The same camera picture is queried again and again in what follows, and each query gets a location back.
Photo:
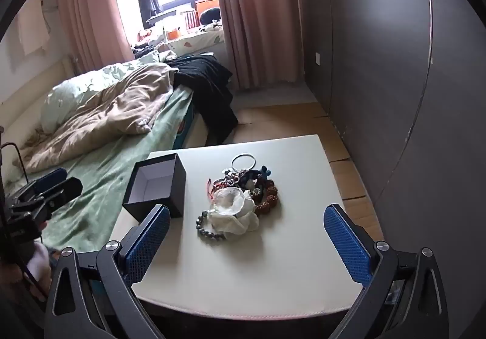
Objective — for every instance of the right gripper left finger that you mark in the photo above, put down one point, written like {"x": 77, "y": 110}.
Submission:
{"x": 91, "y": 293}

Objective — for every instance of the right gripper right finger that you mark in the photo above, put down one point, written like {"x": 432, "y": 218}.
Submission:
{"x": 402, "y": 293}

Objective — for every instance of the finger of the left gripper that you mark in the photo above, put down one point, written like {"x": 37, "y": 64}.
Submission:
{"x": 57, "y": 194}
{"x": 35, "y": 188}

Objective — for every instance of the blue knotted cord charm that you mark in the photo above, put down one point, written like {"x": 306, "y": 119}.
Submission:
{"x": 258, "y": 176}

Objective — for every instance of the black jewelry box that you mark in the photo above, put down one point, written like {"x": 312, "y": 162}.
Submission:
{"x": 159, "y": 180}

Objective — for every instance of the green bed sheet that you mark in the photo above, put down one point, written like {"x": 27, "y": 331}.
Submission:
{"x": 87, "y": 222}

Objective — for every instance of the green patterned pillow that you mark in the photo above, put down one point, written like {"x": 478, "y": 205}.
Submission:
{"x": 64, "y": 99}

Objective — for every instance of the beige duvet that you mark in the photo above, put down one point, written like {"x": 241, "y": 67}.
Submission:
{"x": 128, "y": 107}

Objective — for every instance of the pink curtain left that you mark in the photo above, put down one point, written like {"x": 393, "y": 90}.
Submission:
{"x": 95, "y": 33}

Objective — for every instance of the pink curtain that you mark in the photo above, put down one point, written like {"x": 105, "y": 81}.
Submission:
{"x": 263, "y": 40}
{"x": 95, "y": 33}

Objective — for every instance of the white low table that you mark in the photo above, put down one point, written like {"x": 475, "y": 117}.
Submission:
{"x": 287, "y": 268}

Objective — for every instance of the black clothing on bed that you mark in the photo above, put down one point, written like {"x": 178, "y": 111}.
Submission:
{"x": 208, "y": 79}

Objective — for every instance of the windowsill patterned cloth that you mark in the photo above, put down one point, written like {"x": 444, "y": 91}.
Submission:
{"x": 192, "y": 41}

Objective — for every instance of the dark grey wardrobe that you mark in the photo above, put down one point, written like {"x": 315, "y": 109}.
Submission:
{"x": 404, "y": 82}

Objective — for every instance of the pink curtain right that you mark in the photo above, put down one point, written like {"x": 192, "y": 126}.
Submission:
{"x": 263, "y": 40}

